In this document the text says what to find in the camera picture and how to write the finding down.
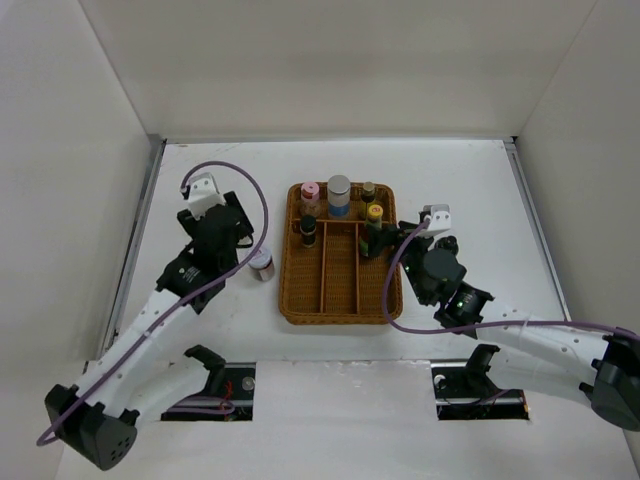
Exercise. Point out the pink cap spice jar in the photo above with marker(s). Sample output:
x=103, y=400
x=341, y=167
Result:
x=310, y=200

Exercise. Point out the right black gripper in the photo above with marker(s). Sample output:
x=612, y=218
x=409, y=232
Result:
x=381, y=237

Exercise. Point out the silver cap blue label shaker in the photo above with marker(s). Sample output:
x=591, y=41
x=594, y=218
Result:
x=338, y=196

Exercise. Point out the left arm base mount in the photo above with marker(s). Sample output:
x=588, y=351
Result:
x=227, y=396

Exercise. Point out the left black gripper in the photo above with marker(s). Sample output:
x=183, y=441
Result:
x=191, y=221

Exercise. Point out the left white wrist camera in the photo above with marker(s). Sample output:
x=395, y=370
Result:
x=201, y=193

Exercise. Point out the small red label white jar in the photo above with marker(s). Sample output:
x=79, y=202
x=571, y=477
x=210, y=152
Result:
x=262, y=264

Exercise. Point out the black cap pepper bottle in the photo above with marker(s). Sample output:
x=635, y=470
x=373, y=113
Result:
x=307, y=228

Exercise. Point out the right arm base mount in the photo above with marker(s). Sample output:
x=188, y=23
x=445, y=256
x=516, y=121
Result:
x=464, y=392

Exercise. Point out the brown wicker divided tray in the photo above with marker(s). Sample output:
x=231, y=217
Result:
x=330, y=282

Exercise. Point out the red green sauce bottle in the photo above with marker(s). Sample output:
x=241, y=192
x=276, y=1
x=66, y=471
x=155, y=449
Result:
x=368, y=232

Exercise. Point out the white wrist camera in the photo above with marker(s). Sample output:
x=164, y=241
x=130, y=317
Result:
x=438, y=219
x=201, y=193

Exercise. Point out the brown cap yellow oil bottle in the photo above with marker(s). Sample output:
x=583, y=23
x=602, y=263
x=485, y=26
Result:
x=367, y=198

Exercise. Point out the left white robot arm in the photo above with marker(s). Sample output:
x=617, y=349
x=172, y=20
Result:
x=100, y=414

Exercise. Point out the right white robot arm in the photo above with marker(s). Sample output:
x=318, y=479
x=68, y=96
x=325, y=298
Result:
x=593, y=365

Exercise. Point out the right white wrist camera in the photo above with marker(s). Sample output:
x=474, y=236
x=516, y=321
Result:
x=438, y=219

